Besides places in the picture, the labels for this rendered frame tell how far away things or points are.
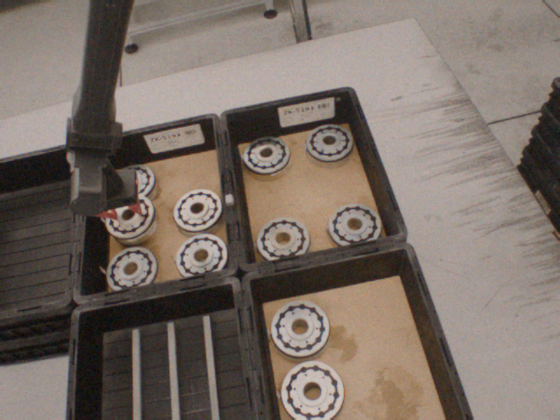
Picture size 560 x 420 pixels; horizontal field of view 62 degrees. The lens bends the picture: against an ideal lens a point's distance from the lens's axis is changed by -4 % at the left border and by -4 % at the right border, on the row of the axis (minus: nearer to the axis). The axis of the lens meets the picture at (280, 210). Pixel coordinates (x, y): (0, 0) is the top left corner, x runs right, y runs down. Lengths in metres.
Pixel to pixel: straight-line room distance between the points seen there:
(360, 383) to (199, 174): 0.57
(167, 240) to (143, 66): 1.93
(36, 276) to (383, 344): 0.71
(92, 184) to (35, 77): 2.38
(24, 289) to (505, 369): 0.98
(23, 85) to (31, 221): 2.00
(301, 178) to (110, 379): 0.55
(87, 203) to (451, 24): 2.41
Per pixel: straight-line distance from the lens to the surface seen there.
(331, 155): 1.06
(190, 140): 1.12
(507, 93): 2.56
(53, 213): 1.19
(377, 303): 0.91
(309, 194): 1.03
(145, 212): 1.01
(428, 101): 1.41
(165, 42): 2.99
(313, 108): 1.10
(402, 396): 0.86
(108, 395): 0.95
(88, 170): 0.82
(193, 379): 0.90
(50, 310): 0.94
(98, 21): 0.60
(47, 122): 1.63
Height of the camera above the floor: 1.67
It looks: 56 degrees down
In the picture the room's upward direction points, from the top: 11 degrees counter-clockwise
